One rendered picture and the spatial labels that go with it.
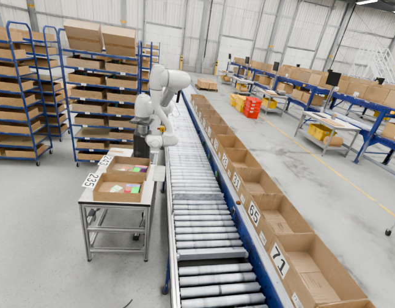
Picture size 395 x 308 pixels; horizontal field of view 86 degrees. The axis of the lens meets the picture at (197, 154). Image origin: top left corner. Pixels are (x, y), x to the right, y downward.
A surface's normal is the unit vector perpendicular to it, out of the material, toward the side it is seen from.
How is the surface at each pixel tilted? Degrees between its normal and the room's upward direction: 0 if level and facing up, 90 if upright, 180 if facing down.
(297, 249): 89
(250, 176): 90
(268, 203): 90
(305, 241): 90
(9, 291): 0
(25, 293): 0
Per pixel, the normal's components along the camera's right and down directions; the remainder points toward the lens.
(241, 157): 0.15, 0.46
